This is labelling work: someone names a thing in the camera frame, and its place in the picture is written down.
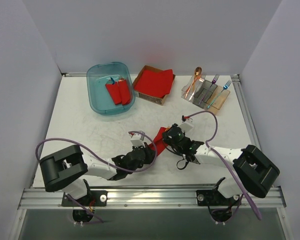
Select blue metallic fork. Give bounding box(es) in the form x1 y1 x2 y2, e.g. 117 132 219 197
207 80 232 109

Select silver fork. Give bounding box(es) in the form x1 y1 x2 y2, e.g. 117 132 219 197
193 74 206 94

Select red napkin stack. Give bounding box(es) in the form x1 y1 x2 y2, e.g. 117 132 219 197
134 69 174 98

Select red paper napkin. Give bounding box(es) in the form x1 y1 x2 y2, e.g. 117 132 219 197
153 127 168 156

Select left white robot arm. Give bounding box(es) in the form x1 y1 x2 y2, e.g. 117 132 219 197
39 144 156 206

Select brown cardboard napkin box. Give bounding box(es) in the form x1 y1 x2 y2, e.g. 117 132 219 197
132 65 176 106

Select left rolled red napkin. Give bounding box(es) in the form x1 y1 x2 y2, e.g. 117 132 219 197
105 82 122 105

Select aluminium front rail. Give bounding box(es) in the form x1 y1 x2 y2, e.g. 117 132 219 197
19 186 287 210

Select blue transparent plastic bin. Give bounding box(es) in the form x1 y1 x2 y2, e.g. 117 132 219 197
86 62 135 116

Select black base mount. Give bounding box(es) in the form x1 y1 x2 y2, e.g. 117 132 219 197
195 189 240 207
61 190 108 207

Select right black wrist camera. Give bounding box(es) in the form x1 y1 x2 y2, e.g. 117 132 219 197
171 117 194 135

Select purple metallic fork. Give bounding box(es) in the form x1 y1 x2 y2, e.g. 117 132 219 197
198 74 220 108

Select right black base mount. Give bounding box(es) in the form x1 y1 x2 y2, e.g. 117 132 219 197
195 189 240 207

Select clear acrylic utensil holder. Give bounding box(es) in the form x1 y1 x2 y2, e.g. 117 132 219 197
181 74 232 115

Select right rolled red napkin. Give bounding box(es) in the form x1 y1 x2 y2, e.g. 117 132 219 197
118 78 131 106

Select rolled red napkin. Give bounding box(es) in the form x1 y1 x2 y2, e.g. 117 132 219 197
105 82 122 105
118 78 131 106

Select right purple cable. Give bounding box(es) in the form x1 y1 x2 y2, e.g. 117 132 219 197
180 110 263 223

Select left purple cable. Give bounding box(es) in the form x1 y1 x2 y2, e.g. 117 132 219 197
35 130 158 224

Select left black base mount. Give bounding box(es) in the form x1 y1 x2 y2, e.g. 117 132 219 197
61 190 108 207

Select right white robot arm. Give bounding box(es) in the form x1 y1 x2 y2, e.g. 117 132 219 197
162 123 280 198

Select purple cable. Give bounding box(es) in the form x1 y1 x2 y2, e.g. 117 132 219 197
35 130 158 224
180 110 263 223

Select copper metallic spoon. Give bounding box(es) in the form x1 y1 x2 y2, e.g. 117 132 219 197
186 66 202 97

